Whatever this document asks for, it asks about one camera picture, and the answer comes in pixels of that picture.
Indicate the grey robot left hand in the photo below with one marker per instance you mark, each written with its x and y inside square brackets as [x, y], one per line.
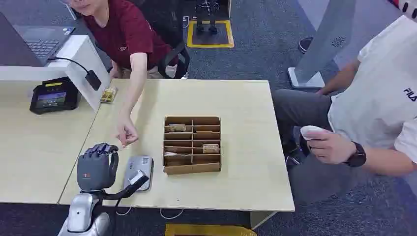
[94, 171]

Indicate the grey card reader device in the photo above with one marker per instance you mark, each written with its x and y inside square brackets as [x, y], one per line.
[139, 164]

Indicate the person's right hand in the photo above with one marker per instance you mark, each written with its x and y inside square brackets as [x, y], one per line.
[126, 130]

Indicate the person's hand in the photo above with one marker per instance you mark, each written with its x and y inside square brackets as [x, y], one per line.
[126, 130]
[329, 148]

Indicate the pale card lying flat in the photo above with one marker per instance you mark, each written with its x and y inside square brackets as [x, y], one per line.
[170, 153]

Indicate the yellow printed card pack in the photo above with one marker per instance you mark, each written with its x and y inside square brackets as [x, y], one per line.
[108, 94]

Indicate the black payment terminal with screen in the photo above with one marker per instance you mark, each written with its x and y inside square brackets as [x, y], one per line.
[53, 97]

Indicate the card with dark print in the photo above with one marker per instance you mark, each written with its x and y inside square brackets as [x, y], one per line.
[177, 127]

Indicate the wooden compartment card box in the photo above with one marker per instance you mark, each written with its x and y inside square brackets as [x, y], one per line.
[192, 167]

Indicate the white desk riser shelf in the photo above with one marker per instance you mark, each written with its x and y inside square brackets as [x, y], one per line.
[81, 55]

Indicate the card with tan print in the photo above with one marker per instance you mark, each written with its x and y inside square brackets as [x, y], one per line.
[210, 148]

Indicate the yellow box on floor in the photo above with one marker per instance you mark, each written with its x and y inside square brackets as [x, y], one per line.
[208, 230]

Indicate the dark grey laptop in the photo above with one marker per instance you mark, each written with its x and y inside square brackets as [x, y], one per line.
[35, 42]

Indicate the person in red shirt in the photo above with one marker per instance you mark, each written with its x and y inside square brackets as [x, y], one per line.
[127, 32]

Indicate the black office chair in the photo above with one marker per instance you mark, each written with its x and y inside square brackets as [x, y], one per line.
[166, 22]

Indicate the pale wooden table leg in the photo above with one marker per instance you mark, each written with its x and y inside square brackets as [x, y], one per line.
[260, 219]

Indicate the yellow bordered floor mat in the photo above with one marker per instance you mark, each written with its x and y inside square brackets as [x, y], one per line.
[210, 40]

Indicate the black robot legs on mat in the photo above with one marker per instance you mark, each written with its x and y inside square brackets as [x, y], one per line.
[205, 27]

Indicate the white handheld controller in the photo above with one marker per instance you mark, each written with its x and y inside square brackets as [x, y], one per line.
[309, 130]

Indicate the person's left hand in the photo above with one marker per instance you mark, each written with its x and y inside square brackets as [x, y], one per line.
[329, 148]

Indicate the black wrist watch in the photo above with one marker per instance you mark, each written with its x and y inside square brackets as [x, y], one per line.
[357, 156]

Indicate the grey standing panel with base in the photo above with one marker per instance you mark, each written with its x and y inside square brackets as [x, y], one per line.
[322, 39]

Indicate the person in white shirt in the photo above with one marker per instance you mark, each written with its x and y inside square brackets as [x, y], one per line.
[378, 97]

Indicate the red white spotted object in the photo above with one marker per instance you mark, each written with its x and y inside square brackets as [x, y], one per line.
[407, 6]

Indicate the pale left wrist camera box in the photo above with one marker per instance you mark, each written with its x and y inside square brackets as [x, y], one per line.
[137, 178]

